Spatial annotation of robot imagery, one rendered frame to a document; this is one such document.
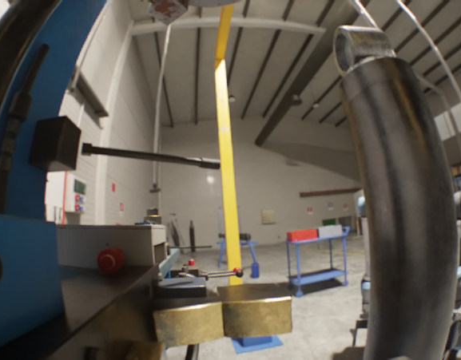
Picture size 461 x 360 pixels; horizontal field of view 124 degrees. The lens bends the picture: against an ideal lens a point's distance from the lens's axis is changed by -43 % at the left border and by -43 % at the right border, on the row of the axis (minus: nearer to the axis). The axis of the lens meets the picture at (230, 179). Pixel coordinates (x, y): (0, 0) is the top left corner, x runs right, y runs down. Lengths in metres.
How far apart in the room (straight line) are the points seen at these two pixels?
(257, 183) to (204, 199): 3.03
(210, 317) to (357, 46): 0.71
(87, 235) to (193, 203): 10.50
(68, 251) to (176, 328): 0.39
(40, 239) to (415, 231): 0.51
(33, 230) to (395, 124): 0.53
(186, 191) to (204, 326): 10.77
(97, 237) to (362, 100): 0.73
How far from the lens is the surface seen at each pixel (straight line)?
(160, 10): 0.81
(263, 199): 11.62
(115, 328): 0.32
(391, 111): 0.44
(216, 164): 0.58
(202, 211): 11.03
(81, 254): 0.68
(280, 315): 0.51
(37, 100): 0.52
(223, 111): 3.30
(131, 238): 0.61
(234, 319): 0.52
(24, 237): 0.22
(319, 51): 6.64
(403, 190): 0.41
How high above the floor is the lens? 1.17
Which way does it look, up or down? 12 degrees up
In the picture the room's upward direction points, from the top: 4 degrees counter-clockwise
